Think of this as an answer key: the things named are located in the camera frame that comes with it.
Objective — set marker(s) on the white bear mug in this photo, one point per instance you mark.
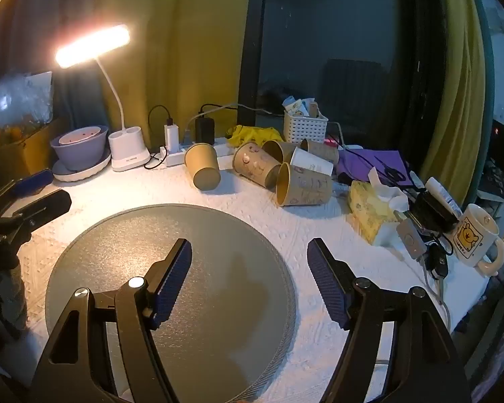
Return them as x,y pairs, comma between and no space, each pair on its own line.
472,239

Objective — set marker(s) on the paper sachets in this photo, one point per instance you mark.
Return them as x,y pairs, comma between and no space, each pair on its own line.
298,105

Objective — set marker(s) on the black car key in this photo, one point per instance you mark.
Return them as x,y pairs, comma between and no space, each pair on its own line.
439,262

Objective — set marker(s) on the purple bowl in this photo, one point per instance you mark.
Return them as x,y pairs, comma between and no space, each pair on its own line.
80,151

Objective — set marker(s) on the round grey mat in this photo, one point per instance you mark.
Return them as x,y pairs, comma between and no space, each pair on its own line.
218,260

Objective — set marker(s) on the yellow tissue box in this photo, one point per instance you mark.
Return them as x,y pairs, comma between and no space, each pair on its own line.
369,214

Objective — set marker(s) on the black charger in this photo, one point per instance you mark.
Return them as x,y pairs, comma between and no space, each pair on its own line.
204,131

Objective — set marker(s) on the clear plastic bag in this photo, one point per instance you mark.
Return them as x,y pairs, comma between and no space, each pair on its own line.
21,100

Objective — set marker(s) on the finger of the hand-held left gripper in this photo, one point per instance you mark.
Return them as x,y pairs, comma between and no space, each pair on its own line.
31,181
46,205

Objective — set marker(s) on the printed brown paper cup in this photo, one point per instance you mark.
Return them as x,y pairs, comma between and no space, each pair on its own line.
254,163
306,187

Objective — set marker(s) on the plain brown paper cup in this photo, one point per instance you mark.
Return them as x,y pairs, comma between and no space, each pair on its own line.
201,163

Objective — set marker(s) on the purple folder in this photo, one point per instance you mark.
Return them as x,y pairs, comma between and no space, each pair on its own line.
374,159

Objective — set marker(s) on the white desk lamp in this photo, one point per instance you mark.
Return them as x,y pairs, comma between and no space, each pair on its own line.
128,153

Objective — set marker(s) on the white plastic basket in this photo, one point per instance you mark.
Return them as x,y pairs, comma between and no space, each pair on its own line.
304,128

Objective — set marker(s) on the black scissors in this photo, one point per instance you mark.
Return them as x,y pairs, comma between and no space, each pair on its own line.
395,174

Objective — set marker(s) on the black pouch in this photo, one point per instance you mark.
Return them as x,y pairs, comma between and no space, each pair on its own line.
432,214

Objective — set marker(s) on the white paper cup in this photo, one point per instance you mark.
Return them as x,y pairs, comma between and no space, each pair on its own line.
311,161

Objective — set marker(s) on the white and purple plate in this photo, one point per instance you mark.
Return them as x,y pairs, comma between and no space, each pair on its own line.
84,175

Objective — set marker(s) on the grey key fob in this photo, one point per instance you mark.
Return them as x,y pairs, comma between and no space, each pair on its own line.
411,239

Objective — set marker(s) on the yellow curtain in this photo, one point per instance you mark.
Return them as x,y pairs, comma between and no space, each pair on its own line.
172,50
453,71

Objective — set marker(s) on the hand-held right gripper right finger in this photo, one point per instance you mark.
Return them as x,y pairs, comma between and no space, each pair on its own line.
325,277

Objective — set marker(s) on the white textured tablecloth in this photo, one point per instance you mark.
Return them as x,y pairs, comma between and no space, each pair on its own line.
319,226

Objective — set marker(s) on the white tube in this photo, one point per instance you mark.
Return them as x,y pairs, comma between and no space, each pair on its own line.
443,197

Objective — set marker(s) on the white charger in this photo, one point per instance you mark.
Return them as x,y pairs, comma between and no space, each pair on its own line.
171,136

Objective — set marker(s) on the cardboard box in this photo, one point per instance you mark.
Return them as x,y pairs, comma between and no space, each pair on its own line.
25,155

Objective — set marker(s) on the yellow cloth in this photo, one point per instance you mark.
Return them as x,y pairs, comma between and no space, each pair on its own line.
256,135

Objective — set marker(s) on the white power strip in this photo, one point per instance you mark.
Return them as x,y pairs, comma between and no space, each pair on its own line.
174,158

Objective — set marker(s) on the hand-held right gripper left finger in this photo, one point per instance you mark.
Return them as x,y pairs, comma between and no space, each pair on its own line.
174,277

